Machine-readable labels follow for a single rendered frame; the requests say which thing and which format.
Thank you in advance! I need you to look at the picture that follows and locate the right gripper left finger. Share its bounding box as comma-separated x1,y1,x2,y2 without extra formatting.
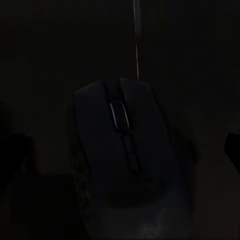
0,133,28,196

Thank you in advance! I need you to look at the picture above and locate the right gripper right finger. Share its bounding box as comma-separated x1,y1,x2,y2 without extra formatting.
224,133,240,173

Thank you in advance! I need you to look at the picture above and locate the mouse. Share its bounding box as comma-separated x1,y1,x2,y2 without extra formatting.
63,78,196,240

